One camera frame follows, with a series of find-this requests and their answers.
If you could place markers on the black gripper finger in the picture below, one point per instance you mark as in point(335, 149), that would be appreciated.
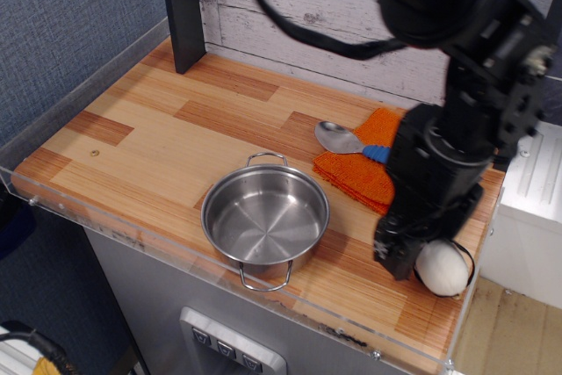
point(457, 215)
point(396, 252)

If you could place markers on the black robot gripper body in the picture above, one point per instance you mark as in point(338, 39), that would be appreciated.
point(432, 165)

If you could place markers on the white plush egg black band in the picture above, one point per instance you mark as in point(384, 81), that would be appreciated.
point(445, 267)

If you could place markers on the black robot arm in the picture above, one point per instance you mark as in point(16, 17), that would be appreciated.
point(499, 51)

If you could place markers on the stainless steel pot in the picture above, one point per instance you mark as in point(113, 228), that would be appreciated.
point(265, 219)

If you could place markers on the white aluminium block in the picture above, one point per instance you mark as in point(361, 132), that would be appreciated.
point(523, 251)

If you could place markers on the orange folded cloth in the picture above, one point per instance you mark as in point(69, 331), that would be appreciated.
point(356, 175)

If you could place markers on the silver cabinet button panel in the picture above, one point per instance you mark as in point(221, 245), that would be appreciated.
point(229, 344)

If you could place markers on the blue handled metal spoon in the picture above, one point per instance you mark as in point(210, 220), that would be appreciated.
point(339, 140)

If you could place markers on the clear acrylic guard rail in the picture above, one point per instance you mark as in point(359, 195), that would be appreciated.
point(164, 140)

